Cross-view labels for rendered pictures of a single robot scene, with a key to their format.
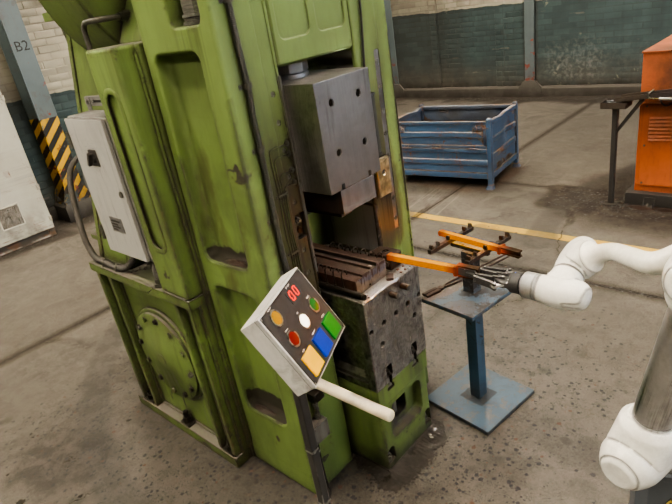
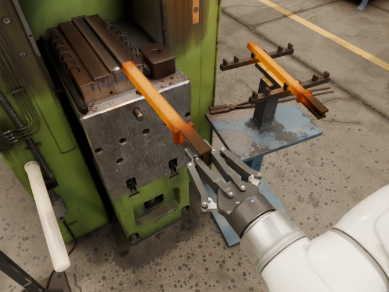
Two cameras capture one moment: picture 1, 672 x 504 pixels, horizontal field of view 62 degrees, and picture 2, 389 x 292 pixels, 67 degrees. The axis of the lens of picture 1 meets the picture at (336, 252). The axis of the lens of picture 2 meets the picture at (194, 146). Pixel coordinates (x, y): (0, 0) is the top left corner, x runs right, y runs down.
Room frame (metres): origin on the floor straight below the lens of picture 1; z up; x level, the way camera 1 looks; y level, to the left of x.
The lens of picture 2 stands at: (1.35, -0.55, 1.50)
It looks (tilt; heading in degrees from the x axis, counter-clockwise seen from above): 47 degrees down; 13
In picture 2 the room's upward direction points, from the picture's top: straight up
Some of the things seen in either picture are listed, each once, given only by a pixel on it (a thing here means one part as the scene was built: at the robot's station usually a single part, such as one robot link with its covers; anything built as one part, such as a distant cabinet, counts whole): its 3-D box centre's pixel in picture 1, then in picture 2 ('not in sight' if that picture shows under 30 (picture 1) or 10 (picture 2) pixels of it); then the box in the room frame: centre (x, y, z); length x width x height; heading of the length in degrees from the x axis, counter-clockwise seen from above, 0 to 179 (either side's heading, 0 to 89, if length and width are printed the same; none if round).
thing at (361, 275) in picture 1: (333, 266); (92, 52); (2.19, 0.02, 0.96); 0.42 x 0.20 x 0.09; 44
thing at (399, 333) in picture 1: (349, 311); (120, 104); (2.24, -0.01, 0.69); 0.56 x 0.38 x 0.45; 44
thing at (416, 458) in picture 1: (404, 453); (151, 234); (2.01, -0.16, 0.01); 0.58 x 0.39 x 0.01; 134
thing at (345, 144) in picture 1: (316, 126); not in sight; (2.22, -0.01, 1.56); 0.42 x 0.39 x 0.40; 44
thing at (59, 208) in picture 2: (316, 429); (53, 207); (1.87, 0.21, 0.36); 0.09 x 0.07 x 0.12; 134
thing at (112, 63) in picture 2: (336, 257); (96, 40); (2.21, 0.00, 0.99); 0.42 x 0.05 x 0.01; 44
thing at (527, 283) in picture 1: (530, 285); (270, 239); (1.58, -0.61, 1.06); 0.09 x 0.06 x 0.09; 134
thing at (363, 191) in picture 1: (319, 188); not in sight; (2.19, 0.02, 1.32); 0.42 x 0.20 x 0.10; 44
